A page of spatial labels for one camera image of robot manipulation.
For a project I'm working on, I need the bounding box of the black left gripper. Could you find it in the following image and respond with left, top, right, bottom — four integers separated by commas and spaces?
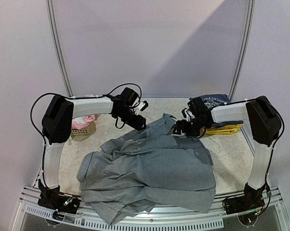
117, 108, 147, 131

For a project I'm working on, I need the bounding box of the grey garment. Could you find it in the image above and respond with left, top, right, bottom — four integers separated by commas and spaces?
77, 114, 216, 225

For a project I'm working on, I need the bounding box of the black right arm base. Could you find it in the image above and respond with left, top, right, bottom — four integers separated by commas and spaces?
222, 182, 272, 216

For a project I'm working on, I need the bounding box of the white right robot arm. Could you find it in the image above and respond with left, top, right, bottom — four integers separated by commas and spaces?
173, 96, 284, 190

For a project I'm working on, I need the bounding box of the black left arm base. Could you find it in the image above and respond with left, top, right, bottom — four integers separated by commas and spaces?
38, 180, 81, 214

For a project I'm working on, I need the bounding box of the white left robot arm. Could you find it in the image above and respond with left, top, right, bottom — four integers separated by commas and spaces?
42, 94, 149, 189

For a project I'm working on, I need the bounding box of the beige perforated laundry basket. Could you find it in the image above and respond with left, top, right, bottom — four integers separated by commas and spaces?
71, 127, 91, 136

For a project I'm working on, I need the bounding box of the yellow folded t-shirt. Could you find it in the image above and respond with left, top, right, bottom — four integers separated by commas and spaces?
205, 124, 242, 135

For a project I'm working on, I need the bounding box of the pink garment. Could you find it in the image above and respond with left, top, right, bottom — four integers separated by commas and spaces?
71, 94, 99, 129

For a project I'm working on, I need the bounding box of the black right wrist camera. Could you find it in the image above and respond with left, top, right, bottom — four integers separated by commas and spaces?
181, 97, 208, 122

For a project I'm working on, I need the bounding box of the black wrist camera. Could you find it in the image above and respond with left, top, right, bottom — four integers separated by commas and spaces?
120, 87, 149, 112
181, 97, 208, 122

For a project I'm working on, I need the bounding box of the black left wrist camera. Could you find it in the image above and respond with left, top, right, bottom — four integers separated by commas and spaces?
120, 87, 149, 112

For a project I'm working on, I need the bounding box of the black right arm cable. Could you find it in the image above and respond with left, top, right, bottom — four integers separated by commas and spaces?
195, 98, 286, 191

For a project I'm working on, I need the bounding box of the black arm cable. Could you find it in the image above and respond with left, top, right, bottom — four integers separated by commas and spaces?
29, 83, 143, 183
195, 98, 286, 191

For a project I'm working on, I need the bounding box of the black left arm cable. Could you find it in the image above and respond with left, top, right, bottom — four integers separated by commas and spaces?
29, 83, 143, 183

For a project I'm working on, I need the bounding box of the left aluminium frame post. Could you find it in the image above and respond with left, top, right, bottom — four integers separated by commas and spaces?
45, 0, 73, 96

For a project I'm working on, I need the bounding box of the aluminium frame post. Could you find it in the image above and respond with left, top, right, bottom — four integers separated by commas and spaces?
228, 0, 255, 101
45, 0, 73, 96

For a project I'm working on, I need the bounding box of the aluminium front rail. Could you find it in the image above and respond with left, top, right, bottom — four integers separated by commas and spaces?
11, 186, 290, 231

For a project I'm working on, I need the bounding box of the right aluminium frame post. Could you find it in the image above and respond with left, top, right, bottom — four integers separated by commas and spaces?
228, 0, 255, 101

